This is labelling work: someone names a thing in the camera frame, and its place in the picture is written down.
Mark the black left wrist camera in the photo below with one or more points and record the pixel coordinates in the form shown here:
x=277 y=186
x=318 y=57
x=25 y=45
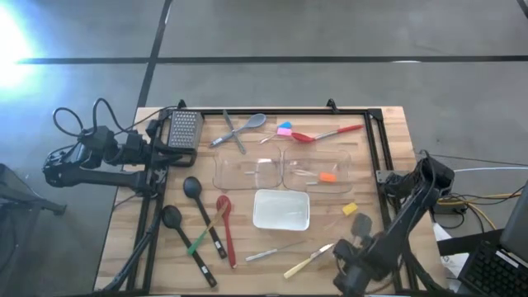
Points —
x=152 y=128

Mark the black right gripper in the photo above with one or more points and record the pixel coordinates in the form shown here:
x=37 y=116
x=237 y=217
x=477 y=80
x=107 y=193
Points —
x=350 y=280

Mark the black aluminium table frame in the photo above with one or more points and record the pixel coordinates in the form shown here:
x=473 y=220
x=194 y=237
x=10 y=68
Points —
x=288 y=111

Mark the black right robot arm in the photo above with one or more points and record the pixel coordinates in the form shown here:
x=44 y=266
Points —
x=402 y=229

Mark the black power adapter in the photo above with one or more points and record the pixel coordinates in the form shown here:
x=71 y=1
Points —
x=447 y=208

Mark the black laptop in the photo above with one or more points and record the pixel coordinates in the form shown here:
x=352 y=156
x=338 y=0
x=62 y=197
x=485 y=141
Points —
x=495 y=272

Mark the black frame clamp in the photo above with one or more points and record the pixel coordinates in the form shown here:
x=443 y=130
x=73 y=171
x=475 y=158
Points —
x=181 y=104
x=331 y=105

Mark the white paper sheet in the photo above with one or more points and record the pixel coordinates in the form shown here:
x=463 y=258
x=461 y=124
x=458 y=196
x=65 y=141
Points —
x=451 y=264

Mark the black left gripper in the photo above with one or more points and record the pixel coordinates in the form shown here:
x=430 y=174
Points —
x=134 y=148

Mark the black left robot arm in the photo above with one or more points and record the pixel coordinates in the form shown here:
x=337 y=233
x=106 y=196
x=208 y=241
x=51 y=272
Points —
x=103 y=178

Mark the black nylon serving spoon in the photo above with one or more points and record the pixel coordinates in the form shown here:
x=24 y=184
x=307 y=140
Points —
x=171 y=215
x=192 y=187

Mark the red spatula steel shaft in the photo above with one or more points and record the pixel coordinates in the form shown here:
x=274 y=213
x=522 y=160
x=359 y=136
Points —
x=303 y=138

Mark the white plastic bin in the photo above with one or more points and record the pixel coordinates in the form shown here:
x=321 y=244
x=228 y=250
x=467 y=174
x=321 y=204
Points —
x=281 y=208

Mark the clear plastic bin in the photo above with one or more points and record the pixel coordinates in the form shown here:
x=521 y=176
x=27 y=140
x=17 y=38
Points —
x=342 y=165
x=231 y=181

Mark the black chair base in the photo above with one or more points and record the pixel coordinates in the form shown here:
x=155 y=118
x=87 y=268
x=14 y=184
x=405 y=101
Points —
x=24 y=194

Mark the grey silicone spoon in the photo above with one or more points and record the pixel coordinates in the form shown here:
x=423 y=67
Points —
x=255 y=121

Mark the red slotted silicone spoon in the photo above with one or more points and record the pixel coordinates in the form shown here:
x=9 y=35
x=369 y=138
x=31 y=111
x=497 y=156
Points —
x=226 y=231

